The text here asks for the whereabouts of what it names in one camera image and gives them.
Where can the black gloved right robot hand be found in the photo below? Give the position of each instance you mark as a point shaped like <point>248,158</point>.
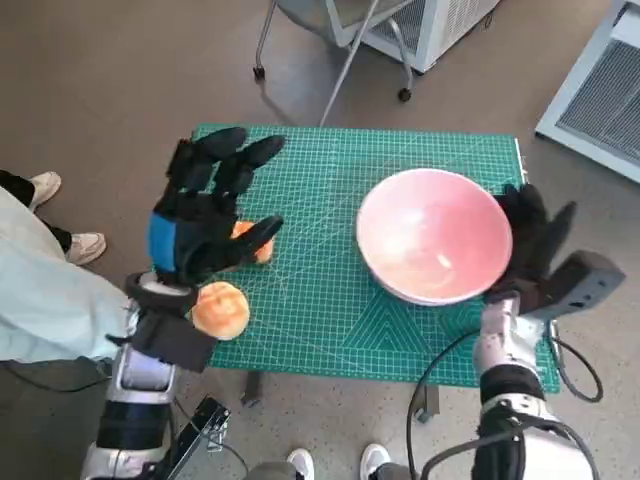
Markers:
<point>530,235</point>

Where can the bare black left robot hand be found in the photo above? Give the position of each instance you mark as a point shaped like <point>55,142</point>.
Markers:
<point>200,225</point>

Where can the striped toy bread roll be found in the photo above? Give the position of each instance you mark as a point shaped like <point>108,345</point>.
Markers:
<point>265,252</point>

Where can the round toy bread bun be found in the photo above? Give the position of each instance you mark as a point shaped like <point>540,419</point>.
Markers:
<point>222,310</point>

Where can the pink bowl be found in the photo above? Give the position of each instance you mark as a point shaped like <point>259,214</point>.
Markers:
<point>430,235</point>

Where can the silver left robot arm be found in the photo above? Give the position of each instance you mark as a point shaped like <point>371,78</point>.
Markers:
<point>140,380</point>

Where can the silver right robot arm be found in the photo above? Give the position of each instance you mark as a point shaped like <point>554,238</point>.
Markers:
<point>505,345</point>

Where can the person's white shoe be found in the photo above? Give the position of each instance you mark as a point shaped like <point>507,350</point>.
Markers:
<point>87,247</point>
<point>47,187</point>

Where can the green cutting mat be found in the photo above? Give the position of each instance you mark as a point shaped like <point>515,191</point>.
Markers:
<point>320,300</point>

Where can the white vented unit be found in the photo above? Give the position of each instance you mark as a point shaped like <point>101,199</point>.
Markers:
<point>600,100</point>

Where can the person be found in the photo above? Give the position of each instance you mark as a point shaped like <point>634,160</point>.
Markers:
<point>40,280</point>

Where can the black table leg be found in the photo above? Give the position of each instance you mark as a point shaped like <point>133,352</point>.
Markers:
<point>427,402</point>
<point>250,387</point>

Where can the white mesh cabinet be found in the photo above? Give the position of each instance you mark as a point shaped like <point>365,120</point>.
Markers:
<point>450,25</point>

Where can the grey metal pole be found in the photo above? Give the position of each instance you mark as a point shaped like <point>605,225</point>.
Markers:
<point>350,55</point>

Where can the grey office chair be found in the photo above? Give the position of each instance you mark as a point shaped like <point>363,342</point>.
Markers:
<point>310,7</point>

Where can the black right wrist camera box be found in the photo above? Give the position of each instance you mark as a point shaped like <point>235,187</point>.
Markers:
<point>585,285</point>

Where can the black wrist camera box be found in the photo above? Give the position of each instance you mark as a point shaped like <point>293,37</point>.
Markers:
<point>585,285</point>
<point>170,340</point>

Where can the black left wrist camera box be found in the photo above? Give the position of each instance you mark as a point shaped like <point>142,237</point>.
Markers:
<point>170,340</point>

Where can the black metal bracket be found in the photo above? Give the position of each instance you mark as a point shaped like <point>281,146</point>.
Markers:
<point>210,420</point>

